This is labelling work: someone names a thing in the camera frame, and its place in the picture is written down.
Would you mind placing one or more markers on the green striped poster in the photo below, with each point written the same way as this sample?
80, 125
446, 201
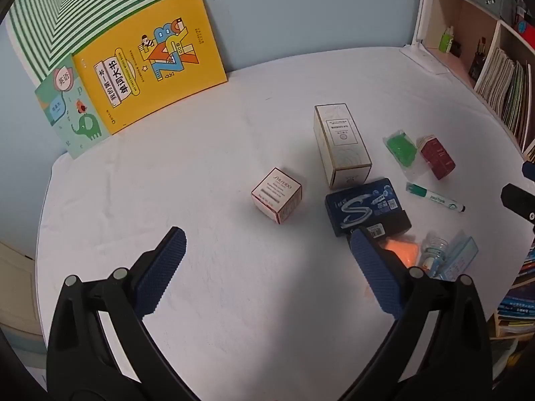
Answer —
62, 21

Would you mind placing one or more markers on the row of thin booklets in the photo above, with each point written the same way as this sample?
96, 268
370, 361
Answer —
505, 87

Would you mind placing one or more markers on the light green elephant booklet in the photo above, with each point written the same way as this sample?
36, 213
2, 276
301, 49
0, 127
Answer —
69, 112

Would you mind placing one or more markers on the green plastic packet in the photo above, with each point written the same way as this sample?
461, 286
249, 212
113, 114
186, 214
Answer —
402, 147

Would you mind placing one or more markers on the light blue box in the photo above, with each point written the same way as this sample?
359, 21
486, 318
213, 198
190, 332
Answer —
462, 257

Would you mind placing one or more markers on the white desk lamp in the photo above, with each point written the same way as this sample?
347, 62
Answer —
424, 56

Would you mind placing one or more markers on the yellow picture book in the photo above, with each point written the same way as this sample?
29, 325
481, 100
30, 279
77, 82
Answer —
146, 54

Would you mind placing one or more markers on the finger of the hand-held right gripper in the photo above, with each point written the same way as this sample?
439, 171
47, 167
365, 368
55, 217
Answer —
518, 202
529, 170

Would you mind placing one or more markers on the stack of blue books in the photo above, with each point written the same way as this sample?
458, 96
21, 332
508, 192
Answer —
516, 296

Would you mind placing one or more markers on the dark blue gum box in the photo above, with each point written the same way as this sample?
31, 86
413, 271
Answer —
365, 209

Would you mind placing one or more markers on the small dark red box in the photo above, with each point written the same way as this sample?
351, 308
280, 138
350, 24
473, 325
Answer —
436, 158

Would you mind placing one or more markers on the green white small bottle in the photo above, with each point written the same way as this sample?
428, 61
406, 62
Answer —
446, 41

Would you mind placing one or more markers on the small white red-edged box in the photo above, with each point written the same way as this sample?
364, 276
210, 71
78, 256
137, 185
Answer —
276, 194

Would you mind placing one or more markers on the green white marker pen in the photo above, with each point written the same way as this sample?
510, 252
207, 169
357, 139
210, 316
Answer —
434, 200

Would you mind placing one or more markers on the small clear plastic bottle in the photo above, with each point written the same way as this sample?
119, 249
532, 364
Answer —
432, 252

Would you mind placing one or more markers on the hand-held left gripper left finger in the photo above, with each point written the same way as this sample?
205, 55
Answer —
164, 265

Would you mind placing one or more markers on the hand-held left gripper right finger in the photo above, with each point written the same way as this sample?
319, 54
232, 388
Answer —
375, 267

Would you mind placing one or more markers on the tall cream carton box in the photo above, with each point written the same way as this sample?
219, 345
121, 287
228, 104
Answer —
340, 144

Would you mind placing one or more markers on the orange plastic packet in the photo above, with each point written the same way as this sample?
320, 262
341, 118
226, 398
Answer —
403, 250

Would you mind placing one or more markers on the dark pen holder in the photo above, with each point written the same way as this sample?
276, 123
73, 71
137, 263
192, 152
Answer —
478, 60

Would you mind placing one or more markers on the wooden bookshelf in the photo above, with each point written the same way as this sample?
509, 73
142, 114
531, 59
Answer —
472, 16

